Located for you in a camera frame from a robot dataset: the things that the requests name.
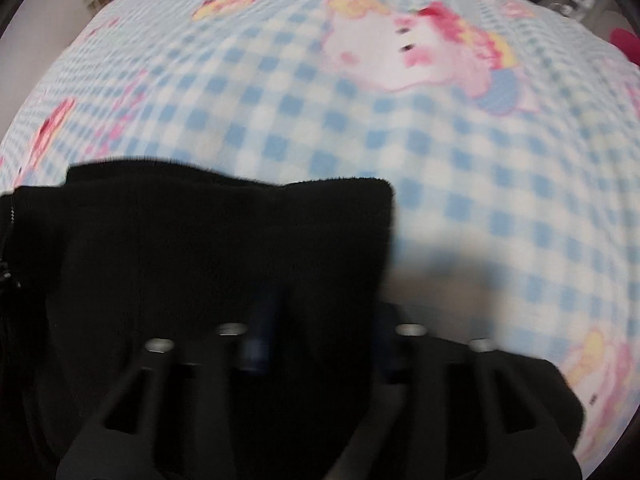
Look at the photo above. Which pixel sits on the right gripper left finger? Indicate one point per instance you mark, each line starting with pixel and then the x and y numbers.
pixel 176 415

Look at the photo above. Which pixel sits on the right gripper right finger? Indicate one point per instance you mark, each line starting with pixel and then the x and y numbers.
pixel 444 410

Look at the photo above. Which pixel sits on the black fleece jacket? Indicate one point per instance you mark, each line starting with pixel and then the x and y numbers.
pixel 129 250

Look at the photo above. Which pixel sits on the blue checkered cartoon blanket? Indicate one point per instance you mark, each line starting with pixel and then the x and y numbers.
pixel 510 135

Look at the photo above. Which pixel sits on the pink plush toy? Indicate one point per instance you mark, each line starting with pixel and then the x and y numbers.
pixel 628 43

